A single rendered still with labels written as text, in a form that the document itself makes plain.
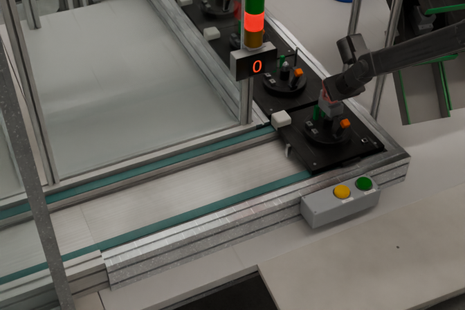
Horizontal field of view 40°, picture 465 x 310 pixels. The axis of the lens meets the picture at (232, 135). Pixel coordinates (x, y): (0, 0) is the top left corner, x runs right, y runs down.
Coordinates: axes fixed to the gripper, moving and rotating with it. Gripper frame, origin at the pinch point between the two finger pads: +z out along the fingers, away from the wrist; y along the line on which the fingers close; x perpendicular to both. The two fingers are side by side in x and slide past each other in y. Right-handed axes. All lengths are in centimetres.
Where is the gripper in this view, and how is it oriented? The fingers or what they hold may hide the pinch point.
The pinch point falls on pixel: (331, 94)
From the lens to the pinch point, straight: 180.9
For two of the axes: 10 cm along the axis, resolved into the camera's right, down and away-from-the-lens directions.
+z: -2.6, 2.3, 9.4
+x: 3.4, 9.3, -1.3
